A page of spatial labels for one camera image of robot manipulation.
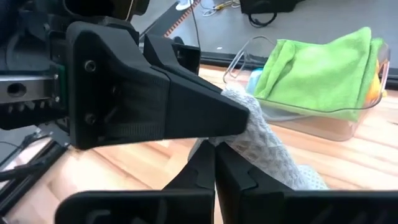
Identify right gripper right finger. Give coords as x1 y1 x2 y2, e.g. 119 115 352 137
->
216 142 398 224

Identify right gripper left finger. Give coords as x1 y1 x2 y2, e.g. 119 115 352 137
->
54 141 216 224

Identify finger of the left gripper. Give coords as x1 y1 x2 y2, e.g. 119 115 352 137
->
67 21 251 151
142 33 201 75

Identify grey microfiber towel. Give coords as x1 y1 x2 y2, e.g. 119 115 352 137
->
189 83 329 190

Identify clear plastic bin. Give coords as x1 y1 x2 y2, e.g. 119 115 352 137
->
222 35 391 142

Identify blue microfiber towel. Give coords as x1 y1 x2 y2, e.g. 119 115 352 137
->
247 68 264 96

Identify green microfiber towel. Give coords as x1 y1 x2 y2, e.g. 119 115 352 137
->
253 26 385 123

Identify orange microfiber towel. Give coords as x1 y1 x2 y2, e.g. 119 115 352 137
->
365 60 388 103

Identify black orange-edged floor mat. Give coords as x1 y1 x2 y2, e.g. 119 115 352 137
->
139 0 201 40

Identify black equipment box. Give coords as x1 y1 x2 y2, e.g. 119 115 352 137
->
239 0 307 15

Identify thin black floor cable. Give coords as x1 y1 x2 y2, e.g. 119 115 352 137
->
188 0 202 50

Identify white yellow floor cables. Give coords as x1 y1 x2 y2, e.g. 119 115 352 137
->
200 0 242 17

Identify coiled black cable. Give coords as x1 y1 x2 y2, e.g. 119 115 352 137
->
248 12 278 28

